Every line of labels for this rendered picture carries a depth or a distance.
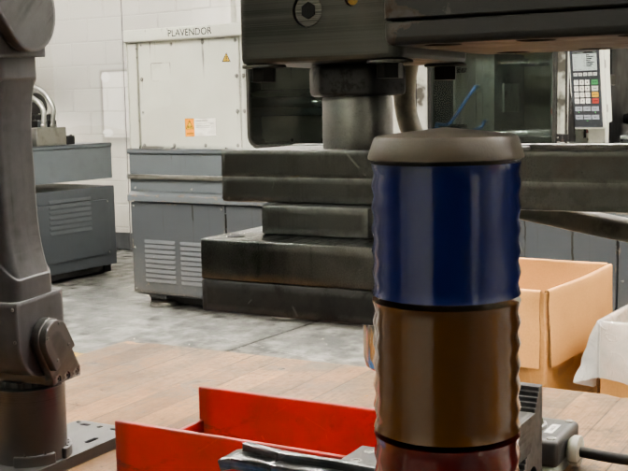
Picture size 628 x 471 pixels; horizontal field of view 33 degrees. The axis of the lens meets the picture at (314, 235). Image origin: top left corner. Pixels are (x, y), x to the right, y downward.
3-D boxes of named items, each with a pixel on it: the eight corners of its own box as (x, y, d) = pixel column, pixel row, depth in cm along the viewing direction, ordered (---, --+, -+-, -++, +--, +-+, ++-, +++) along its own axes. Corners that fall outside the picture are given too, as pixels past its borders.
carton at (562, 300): (456, 422, 359) (455, 251, 352) (618, 448, 329) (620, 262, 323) (367, 475, 310) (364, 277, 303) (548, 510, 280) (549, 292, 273)
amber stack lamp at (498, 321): (409, 398, 31) (407, 282, 30) (539, 414, 29) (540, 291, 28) (348, 435, 27) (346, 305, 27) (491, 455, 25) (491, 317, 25)
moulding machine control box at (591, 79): (563, 129, 491) (564, 45, 487) (580, 128, 510) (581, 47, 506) (604, 129, 481) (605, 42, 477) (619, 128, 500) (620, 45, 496)
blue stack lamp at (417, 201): (407, 277, 30) (406, 157, 30) (540, 285, 28) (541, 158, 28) (346, 299, 27) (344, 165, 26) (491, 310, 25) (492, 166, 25)
